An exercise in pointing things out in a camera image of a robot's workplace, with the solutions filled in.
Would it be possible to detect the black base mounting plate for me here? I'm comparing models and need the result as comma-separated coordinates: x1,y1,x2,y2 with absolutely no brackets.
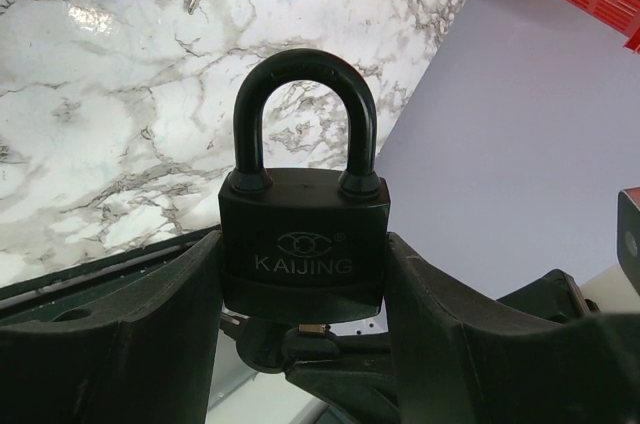
1,225,220,326

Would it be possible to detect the all black padlock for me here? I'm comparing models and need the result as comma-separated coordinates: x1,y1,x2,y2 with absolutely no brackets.
218,49,390,325

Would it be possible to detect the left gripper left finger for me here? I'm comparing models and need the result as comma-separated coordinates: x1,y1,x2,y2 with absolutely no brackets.
1,231,222,423

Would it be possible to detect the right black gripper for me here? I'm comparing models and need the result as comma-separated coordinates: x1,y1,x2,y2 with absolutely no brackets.
498,269,598,324

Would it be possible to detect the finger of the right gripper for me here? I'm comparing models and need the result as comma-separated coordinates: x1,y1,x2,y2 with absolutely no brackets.
282,333,400,423

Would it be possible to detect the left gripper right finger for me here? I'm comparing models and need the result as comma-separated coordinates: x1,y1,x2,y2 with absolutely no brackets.
387,234,639,423

